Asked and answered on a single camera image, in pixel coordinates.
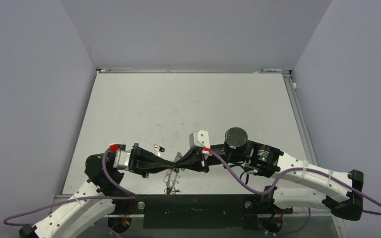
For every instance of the aluminium rail right edge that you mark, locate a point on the aluminium rail right edge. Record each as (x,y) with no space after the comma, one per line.
(300,121)

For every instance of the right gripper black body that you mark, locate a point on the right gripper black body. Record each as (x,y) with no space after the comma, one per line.
(210,159)

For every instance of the large perforated metal keyring disc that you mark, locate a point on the large perforated metal keyring disc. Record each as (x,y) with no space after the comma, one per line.
(171,180)

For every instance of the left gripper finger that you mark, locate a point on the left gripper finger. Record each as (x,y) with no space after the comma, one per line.
(147,157)
(153,168)

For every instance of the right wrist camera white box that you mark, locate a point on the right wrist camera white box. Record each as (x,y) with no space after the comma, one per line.
(199,139)

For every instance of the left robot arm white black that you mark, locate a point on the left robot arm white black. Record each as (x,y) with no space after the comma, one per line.
(99,195)

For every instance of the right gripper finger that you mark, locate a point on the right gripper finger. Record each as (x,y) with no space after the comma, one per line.
(186,157)
(193,166)

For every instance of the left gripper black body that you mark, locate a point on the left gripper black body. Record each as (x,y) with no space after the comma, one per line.
(134,160)

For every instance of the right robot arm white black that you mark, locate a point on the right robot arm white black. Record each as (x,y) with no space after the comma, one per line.
(320,188)

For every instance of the aluminium rail back edge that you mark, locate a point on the aluminium rail back edge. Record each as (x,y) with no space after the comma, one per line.
(130,70)

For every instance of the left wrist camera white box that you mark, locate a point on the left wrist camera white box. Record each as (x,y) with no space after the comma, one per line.
(121,161)

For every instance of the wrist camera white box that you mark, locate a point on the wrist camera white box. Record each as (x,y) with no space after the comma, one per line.
(121,161)
(199,139)

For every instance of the key with black tag left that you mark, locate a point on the key with black tag left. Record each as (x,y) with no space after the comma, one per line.
(159,150)

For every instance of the aluminium rail edge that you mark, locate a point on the aluminium rail edge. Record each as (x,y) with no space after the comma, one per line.
(300,121)
(130,70)

